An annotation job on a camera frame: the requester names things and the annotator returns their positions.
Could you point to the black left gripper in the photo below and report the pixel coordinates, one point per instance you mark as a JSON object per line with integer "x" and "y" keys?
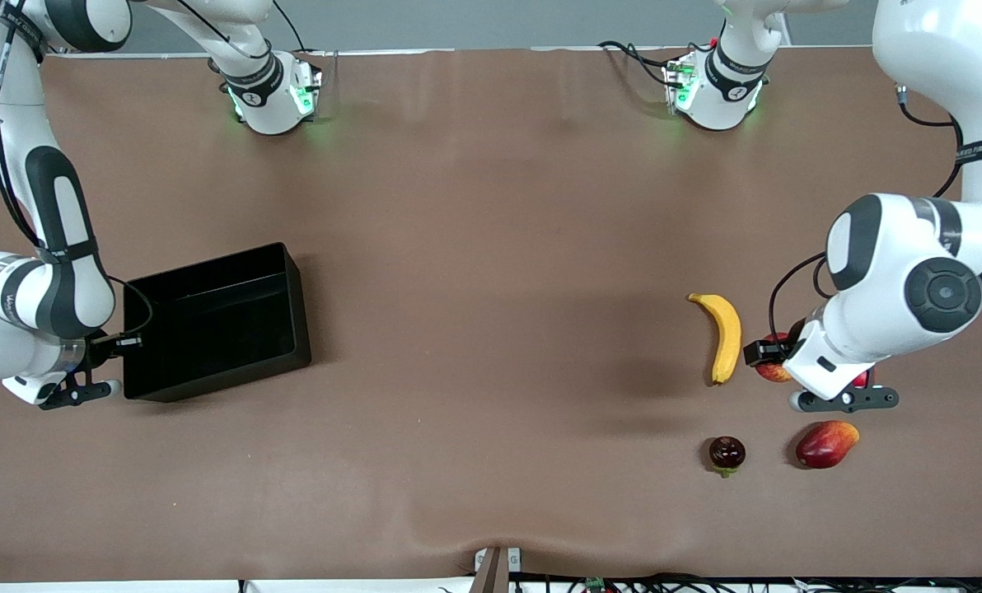
{"x": 795, "y": 333}

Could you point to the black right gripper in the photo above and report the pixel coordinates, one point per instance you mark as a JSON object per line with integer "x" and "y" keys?
{"x": 100, "y": 348}

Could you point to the red yellow apple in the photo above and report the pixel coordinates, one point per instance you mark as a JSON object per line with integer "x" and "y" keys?
{"x": 773, "y": 372}

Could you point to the yellow banana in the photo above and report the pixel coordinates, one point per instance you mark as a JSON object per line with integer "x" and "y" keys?
{"x": 728, "y": 329}

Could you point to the black plastic box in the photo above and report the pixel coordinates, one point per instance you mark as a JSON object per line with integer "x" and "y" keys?
{"x": 211, "y": 329}

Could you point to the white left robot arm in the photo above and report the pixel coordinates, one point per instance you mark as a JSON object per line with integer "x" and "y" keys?
{"x": 895, "y": 272}

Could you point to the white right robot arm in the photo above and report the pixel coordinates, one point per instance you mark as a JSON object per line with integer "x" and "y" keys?
{"x": 63, "y": 288}

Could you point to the dark purple mangosteen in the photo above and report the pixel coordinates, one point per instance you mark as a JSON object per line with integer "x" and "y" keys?
{"x": 727, "y": 451}

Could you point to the red yellow mango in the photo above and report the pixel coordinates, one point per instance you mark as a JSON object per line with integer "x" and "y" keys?
{"x": 825, "y": 445}

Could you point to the brown table mat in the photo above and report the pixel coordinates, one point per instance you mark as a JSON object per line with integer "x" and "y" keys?
{"x": 491, "y": 247}

